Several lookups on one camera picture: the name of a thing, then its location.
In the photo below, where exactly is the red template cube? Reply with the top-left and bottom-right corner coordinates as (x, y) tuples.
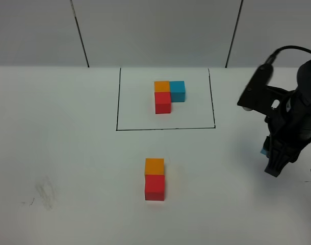
(154, 92), (171, 114)

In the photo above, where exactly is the blue template cube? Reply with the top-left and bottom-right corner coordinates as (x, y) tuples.
(169, 81), (186, 103)

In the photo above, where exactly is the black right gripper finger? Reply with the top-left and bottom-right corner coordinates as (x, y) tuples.
(265, 150), (290, 177)
(263, 136), (270, 153)

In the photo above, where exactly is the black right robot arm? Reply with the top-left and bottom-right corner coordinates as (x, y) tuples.
(264, 60), (311, 177)

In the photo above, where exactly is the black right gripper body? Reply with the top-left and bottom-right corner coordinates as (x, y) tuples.
(266, 89), (311, 163)

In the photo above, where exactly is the orange template cube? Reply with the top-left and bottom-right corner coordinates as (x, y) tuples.
(154, 81), (170, 92)

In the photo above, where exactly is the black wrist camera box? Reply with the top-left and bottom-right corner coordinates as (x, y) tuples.
(237, 64), (273, 115)

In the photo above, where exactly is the black cable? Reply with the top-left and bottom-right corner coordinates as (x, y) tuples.
(265, 45), (311, 66)

